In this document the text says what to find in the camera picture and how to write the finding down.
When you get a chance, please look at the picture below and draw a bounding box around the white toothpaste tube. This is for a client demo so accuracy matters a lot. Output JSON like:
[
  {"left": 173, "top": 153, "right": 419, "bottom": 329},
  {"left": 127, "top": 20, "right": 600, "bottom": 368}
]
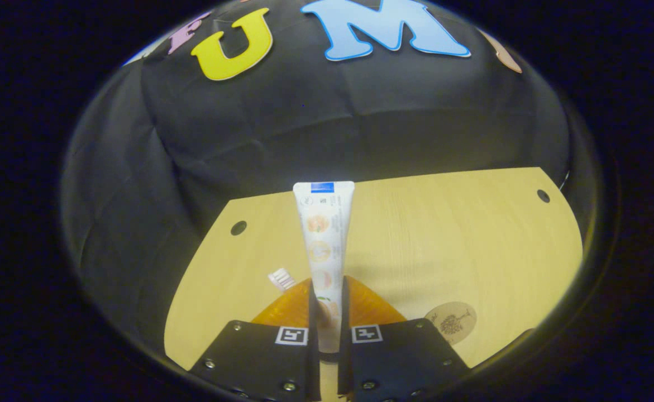
[{"left": 293, "top": 181, "right": 355, "bottom": 353}]

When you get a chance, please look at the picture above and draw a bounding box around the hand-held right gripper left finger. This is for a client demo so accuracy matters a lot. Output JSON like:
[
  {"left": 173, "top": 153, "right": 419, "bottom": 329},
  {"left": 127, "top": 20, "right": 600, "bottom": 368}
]
[{"left": 190, "top": 277, "right": 322, "bottom": 401}]

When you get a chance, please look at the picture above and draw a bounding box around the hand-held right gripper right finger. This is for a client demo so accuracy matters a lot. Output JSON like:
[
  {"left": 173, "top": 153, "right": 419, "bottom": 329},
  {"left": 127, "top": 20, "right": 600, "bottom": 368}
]
[{"left": 338, "top": 275, "right": 471, "bottom": 401}]

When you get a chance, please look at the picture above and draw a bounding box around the light wooden desktop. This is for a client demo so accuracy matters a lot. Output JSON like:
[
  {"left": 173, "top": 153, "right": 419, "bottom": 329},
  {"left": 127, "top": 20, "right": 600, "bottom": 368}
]
[{"left": 164, "top": 166, "right": 583, "bottom": 400}]

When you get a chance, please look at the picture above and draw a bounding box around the pink toothbrush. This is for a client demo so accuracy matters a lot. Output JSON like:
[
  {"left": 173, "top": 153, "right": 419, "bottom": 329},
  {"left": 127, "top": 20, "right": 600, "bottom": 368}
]
[{"left": 268, "top": 268, "right": 297, "bottom": 292}]

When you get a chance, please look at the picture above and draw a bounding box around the round wooden coaster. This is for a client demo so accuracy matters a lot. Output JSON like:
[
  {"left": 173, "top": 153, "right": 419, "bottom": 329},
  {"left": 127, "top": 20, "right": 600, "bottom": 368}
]
[{"left": 424, "top": 301, "right": 478, "bottom": 346}]

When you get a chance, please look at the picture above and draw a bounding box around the black backdrop cloth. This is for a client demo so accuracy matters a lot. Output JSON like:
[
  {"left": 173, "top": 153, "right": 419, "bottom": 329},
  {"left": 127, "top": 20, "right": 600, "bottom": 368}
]
[{"left": 61, "top": 0, "right": 595, "bottom": 358}]

